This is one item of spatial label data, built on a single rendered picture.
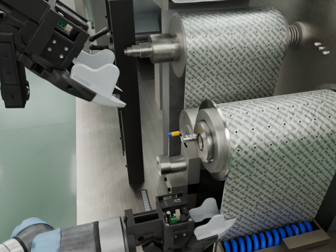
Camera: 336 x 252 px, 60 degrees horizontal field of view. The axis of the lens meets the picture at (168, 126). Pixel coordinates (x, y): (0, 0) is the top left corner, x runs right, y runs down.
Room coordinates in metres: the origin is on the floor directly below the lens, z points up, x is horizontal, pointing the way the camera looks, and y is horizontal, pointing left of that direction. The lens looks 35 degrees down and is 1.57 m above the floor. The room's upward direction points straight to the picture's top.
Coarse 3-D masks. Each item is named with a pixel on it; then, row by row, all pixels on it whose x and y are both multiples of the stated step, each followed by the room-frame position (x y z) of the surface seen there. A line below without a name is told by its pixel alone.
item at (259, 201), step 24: (288, 168) 0.39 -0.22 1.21; (312, 168) 0.40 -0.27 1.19; (240, 192) 0.37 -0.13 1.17; (264, 192) 0.38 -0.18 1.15; (288, 192) 0.39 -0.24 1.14; (312, 192) 0.41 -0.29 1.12; (240, 216) 0.37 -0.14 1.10; (264, 216) 0.38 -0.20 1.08; (288, 216) 0.40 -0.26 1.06; (312, 216) 0.41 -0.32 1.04
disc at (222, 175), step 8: (200, 104) 0.47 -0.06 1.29; (208, 104) 0.44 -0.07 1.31; (216, 104) 0.42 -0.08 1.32; (216, 112) 0.40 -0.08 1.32; (224, 120) 0.38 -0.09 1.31; (224, 128) 0.37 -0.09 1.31; (224, 136) 0.37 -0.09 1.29; (224, 144) 0.36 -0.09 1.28; (224, 152) 0.36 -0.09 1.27; (224, 160) 0.36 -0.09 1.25; (224, 168) 0.35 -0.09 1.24; (216, 176) 0.38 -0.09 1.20; (224, 176) 0.35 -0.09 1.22
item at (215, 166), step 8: (200, 112) 0.45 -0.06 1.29; (208, 112) 0.42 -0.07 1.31; (200, 120) 0.44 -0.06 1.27; (208, 120) 0.41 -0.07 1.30; (216, 120) 0.40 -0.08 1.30; (216, 128) 0.38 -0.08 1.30; (216, 136) 0.37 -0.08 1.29; (216, 144) 0.37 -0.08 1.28; (216, 152) 0.37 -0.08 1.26; (216, 160) 0.36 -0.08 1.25; (208, 168) 0.39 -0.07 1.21; (216, 168) 0.36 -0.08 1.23
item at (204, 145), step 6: (204, 120) 0.43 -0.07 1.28; (198, 126) 0.42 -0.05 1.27; (204, 126) 0.41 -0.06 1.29; (198, 132) 0.42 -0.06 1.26; (204, 132) 0.40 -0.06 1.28; (210, 132) 0.40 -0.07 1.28; (198, 138) 0.42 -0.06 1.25; (204, 138) 0.39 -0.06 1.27; (210, 138) 0.39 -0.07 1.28; (198, 144) 0.42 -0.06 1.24; (204, 144) 0.39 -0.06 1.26; (210, 144) 0.38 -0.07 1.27; (198, 150) 0.41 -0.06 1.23; (204, 150) 0.39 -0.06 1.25; (210, 150) 0.38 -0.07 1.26; (204, 156) 0.39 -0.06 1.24; (210, 156) 0.38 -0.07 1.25
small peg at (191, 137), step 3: (183, 135) 0.43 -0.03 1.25; (186, 135) 0.43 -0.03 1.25; (189, 135) 0.43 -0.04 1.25; (192, 135) 0.43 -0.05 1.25; (195, 135) 0.43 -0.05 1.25; (183, 138) 0.42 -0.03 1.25; (186, 138) 0.42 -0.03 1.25; (189, 138) 0.42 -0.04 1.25; (192, 138) 0.42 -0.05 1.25; (195, 138) 0.42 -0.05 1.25; (183, 141) 0.42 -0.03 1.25; (186, 141) 0.42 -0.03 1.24
